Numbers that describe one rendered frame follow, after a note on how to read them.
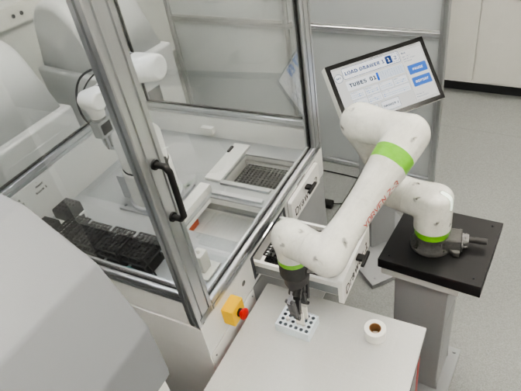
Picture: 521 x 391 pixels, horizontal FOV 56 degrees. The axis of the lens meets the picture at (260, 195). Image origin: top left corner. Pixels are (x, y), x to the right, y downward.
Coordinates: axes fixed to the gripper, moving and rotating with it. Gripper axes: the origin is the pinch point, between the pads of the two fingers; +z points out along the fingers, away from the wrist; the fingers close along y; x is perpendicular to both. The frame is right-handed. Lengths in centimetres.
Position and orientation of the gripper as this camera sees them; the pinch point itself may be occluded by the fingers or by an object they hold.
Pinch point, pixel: (301, 314)
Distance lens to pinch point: 163.4
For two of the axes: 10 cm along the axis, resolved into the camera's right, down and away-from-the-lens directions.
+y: 4.8, -6.0, 6.4
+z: 1.5, 7.7, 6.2
